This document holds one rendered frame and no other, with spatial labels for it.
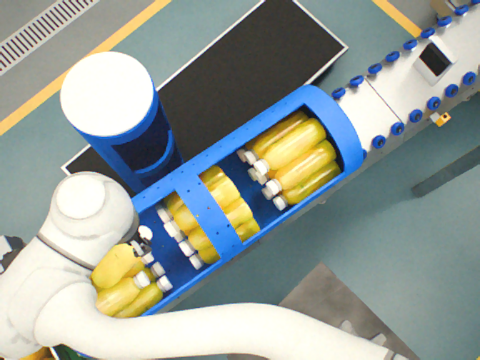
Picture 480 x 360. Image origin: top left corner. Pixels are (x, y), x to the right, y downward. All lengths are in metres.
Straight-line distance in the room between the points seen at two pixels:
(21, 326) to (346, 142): 0.85
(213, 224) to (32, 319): 0.55
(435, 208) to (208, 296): 1.23
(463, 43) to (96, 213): 1.44
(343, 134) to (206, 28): 1.69
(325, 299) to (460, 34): 1.02
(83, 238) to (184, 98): 1.77
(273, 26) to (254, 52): 0.19
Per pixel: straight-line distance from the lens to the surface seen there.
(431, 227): 2.57
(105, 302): 1.25
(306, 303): 1.35
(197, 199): 1.15
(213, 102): 2.41
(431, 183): 2.39
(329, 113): 1.23
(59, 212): 0.70
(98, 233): 0.72
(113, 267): 1.16
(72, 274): 0.74
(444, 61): 1.58
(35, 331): 0.73
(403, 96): 1.66
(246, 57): 2.52
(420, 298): 2.51
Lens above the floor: 2.35
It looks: 75 degrees down
